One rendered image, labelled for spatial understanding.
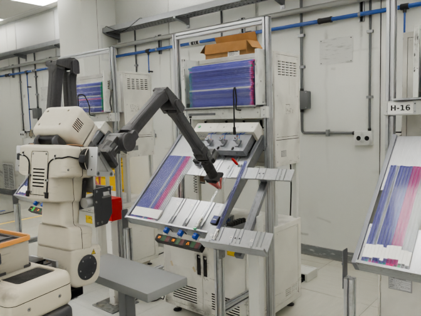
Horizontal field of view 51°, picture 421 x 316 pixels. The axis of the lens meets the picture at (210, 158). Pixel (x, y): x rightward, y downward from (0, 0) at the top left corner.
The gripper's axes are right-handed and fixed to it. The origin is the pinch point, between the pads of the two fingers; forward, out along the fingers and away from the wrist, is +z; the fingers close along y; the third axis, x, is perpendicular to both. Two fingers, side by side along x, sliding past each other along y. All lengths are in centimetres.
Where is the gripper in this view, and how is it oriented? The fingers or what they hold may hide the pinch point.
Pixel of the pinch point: (219, 187)
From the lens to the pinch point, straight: 248.7
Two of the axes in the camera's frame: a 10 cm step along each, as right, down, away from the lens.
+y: -7.8, -0.5, 6.3
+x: -4.9, 6.6, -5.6
